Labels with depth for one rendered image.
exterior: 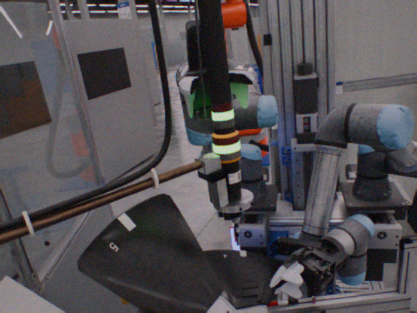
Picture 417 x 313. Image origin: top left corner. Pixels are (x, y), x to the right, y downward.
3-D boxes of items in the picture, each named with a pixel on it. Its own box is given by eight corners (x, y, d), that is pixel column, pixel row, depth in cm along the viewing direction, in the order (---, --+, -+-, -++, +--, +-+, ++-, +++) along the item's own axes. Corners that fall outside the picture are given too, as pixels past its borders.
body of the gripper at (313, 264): (320, 272, 74) (351, 247, 81) (290, 253, 81) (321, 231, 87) (318, 296, 78) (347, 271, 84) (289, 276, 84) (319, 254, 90)
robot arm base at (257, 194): (237, 188, 160) (235, 168, 156) (269, 187, 156) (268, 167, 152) (232, 203, 146) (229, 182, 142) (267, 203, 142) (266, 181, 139)
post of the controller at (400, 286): (400, 294, 110) (404, 244, 103) (395, 288, 113) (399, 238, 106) (409, 293, 110) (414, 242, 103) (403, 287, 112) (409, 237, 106)
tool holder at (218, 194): (220, 223, 53) (212, 165, 49) (196, 208, 58) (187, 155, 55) (262, 202, 57) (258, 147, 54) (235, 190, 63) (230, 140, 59)
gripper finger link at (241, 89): (270, 109, 52) (234, 103, 60) (267, 71, 50) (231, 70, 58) (255, 114, 51) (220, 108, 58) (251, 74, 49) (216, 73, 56)
